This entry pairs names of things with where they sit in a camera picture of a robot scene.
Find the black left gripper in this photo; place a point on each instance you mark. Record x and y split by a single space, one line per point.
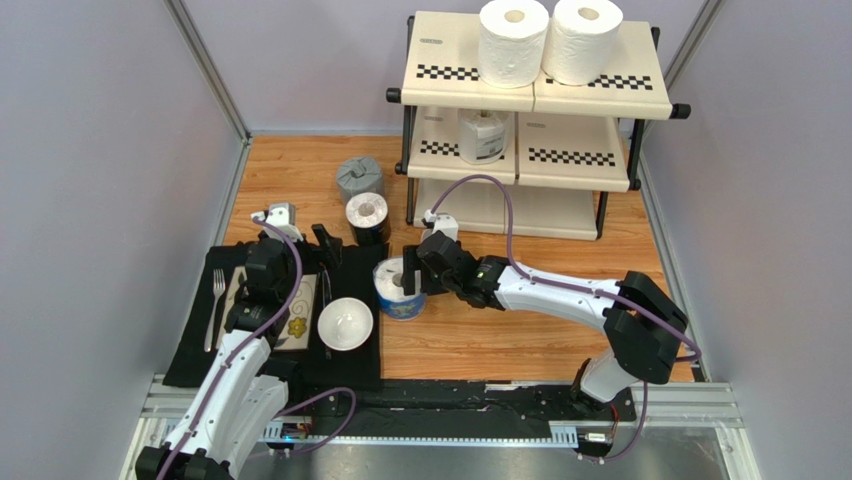
331 245

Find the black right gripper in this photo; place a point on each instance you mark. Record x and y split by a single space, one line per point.
421 267

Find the blue-wrapped paper roll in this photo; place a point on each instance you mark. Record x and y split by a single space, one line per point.
394 302

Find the white plastic-wrapped paper roll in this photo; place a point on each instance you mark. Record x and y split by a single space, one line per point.
482 135

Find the plain white paper roll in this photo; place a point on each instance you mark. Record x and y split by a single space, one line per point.
511 42

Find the white embossed paper roll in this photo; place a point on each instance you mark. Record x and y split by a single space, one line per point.
580 40

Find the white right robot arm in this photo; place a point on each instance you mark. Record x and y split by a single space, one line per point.
644 328

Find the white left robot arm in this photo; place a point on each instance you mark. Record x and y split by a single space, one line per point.
235 402

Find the beige checkered three-tier shelf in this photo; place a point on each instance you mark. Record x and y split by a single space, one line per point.
568 147

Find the black-wrapped paper roll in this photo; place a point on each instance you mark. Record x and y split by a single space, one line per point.
367 215

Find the black cloth placemat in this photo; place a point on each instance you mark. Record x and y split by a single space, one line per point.
359 369

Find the grey-wrapped paper roll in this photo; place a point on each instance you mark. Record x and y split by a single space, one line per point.
359 175

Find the white ceramic bowl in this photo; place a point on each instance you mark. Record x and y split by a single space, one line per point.
345 324

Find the floral square ceramic plate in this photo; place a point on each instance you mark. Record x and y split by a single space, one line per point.
294 332

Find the silver metal fork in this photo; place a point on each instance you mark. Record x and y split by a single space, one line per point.
219 288

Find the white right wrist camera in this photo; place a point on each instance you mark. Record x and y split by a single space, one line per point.
439 222

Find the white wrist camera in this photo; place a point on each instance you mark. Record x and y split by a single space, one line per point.
439 222
280 221

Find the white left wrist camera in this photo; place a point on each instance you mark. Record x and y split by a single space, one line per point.
280 221

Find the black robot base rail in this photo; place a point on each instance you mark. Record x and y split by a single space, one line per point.
458 412

